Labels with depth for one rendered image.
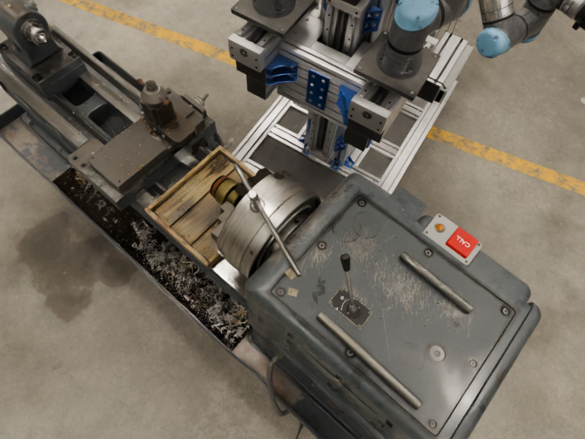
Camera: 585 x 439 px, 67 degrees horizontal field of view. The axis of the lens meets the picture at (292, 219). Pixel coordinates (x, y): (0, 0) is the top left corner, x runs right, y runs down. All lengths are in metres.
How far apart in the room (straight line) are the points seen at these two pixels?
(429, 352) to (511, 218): 1.89
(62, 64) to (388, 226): 1.41
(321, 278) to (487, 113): 2.37
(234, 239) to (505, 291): 0.68
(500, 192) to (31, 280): 2.67
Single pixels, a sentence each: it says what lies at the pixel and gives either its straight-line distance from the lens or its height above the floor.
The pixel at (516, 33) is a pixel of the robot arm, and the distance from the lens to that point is 1.32.
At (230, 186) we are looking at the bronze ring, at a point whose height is 1.12.
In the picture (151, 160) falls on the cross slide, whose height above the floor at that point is 0.97.
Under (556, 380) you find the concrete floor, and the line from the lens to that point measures 2.67.
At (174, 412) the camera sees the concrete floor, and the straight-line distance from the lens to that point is 2.29.
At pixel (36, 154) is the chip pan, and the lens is 2.30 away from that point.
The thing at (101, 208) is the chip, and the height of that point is 0.54.
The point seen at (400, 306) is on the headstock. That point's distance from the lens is 1.07.
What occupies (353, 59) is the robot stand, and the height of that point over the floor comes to 1.07.
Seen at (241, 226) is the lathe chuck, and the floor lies 1.21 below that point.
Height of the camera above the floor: 2.25
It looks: 64 degrees down
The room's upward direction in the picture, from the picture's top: 7 degrees clockwise
